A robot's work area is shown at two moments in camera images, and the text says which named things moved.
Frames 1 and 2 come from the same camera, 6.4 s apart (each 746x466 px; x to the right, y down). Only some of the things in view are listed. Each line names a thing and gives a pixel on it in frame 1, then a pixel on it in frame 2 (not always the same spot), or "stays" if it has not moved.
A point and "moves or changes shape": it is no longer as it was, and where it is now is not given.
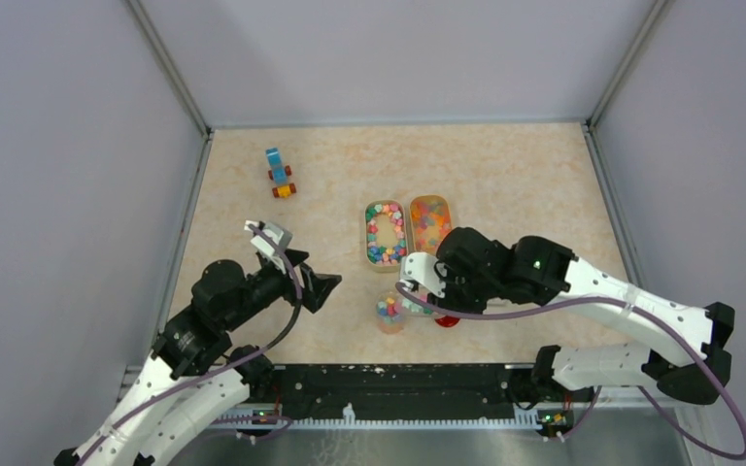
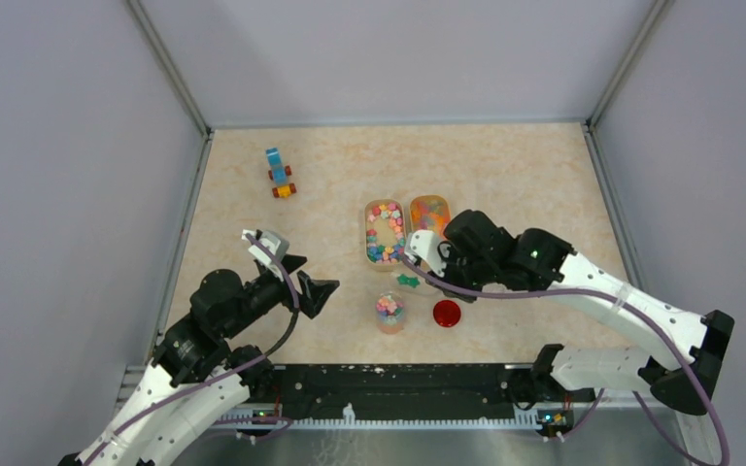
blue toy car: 279,175 stays
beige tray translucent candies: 430,220 stays
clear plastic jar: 390,313 stays
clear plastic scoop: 406,303 moves or changes shape
